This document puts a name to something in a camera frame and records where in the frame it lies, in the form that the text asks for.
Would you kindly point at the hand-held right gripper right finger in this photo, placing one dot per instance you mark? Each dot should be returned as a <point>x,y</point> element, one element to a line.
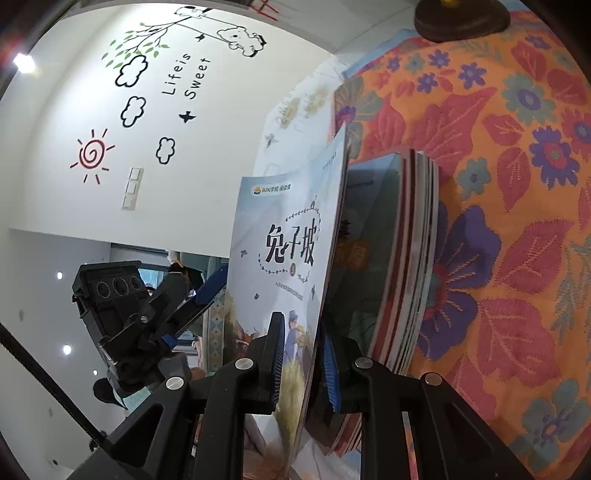
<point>330,374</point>

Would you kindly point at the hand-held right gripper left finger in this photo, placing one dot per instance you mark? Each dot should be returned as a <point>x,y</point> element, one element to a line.
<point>276,360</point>

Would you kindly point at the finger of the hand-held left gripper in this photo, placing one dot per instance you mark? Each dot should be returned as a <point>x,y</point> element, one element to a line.
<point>173,293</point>
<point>212,284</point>

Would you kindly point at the stack of thin paperbacks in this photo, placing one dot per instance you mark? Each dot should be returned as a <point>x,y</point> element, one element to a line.
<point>369,295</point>

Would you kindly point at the pale blue illustrated storybook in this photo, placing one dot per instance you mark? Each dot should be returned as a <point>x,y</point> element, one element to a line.
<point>281,217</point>

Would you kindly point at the orange floral table cloth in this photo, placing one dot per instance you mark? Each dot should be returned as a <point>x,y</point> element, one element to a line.
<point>517,258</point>

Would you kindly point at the bear on swing decal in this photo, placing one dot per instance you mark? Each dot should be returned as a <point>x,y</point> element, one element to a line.
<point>240,39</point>

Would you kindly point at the green leaf branch decal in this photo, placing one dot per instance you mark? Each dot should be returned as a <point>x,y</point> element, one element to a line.
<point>138,41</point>

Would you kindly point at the antique yellow globe wooden base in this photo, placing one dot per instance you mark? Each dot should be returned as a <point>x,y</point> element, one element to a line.
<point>461,23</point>

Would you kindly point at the white wall switch panel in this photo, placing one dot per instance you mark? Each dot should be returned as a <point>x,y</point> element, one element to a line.
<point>133,188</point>

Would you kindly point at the black cloud wall decal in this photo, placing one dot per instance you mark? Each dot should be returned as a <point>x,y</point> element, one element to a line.
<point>165,150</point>

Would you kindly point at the black bird wall decal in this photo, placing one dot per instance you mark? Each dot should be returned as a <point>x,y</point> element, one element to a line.
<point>187,117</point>

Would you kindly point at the black lettering wall decal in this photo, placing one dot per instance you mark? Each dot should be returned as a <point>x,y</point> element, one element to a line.
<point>187,76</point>

